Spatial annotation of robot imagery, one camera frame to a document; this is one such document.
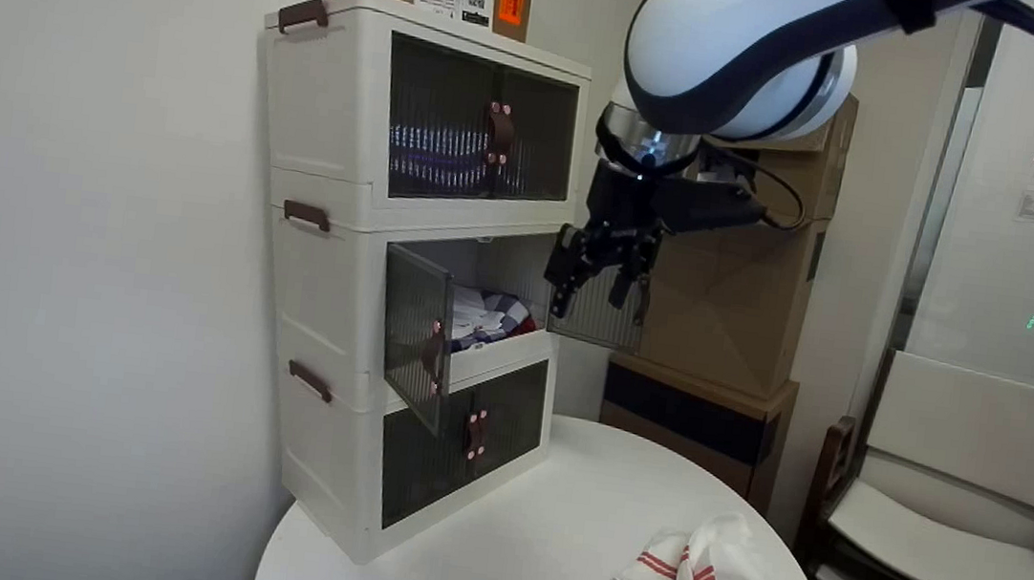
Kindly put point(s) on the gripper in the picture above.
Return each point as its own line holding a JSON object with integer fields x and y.
{"x": 624, "y": 207}

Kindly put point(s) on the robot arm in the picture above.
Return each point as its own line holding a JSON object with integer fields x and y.
{"x": 734, "y": 53}

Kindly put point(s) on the ribbed dark cabinet door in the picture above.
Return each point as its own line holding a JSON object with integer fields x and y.
{"x": 609, "y": 324}
{"x": 439, "y": 118}
{"x": 412, "y": 332}
{"x": 422, "y": 463}
{"x": 542, "y": 139}
{"x": 513, "y": 415}

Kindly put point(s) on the white three-tier storage cabinet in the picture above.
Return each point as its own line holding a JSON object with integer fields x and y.
{"x": 323, "y": 212}

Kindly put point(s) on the heap of folded clothes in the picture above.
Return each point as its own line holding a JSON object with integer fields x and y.
{"x": 490, "y": 318}

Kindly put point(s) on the stack of cardboard boxes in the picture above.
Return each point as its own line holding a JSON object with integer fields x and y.
{"x": 724, "y": 331}

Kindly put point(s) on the white towel with red stripes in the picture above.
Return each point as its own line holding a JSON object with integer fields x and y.
{"x": 703, "y": 574}

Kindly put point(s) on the wooden armchair with white cushions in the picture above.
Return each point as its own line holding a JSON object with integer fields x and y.
{"x": 944, "y": 527}

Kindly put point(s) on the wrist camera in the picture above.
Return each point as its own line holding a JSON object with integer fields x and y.
{"x": 713, "y": 210}

